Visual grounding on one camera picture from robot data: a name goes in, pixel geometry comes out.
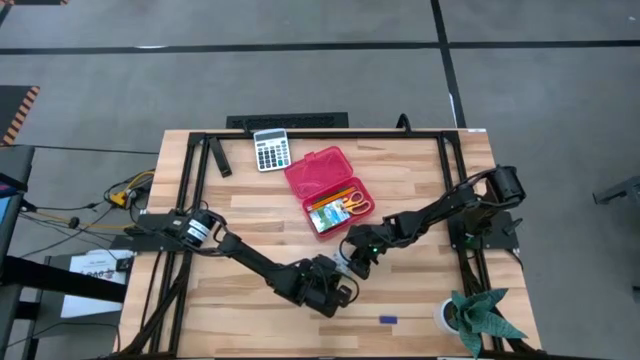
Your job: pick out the green ballpoint pen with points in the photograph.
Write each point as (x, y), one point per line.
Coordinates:
(338, 192)

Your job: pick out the green paper plant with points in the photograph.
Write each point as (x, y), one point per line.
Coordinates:
(480, 320)

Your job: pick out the green blue crayon box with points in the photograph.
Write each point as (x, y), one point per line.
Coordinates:
(329, 220)

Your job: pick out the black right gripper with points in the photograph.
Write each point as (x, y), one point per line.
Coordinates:
(372, 240)

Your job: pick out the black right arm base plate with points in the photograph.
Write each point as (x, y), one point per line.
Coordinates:
(492, 235)

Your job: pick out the black bracket bar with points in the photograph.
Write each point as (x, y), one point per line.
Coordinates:
(220, 156)

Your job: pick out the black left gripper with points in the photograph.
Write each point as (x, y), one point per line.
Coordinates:
(317, 287)

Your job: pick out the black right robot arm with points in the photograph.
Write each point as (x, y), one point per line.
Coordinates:
(440, 205)

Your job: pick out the orange pencil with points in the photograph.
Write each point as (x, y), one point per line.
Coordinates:
(334, 196)
(327, 202)

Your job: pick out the black table frame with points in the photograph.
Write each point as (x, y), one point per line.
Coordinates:
(320, 135)

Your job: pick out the pink plastic pencil case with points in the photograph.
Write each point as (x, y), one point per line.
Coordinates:
(320, 172)

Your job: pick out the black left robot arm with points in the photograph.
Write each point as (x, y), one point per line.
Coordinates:
(250, 257)

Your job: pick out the blue eraser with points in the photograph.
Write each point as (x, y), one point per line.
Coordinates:
(388, 320)

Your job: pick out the grey floor object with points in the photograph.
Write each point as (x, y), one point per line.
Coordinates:
(617, 190)

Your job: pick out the white printed packet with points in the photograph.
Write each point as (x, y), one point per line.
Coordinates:
(341, 264)

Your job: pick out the hazard striped floor mat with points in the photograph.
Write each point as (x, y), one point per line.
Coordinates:
(17, 112)

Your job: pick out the black side desk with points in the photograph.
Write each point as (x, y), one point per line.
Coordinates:
(50, 277)

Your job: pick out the yellow power plug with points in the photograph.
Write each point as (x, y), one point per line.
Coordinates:
(119, 198)

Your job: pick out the white paper sheet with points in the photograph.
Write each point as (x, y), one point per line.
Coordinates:
(95, 300)

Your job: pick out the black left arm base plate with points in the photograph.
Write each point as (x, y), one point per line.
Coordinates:
(145, 232)

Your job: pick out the white round pot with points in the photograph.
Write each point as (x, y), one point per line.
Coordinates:
(441, 317)

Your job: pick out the grey desk calculator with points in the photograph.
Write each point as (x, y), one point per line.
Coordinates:
(272, 150)

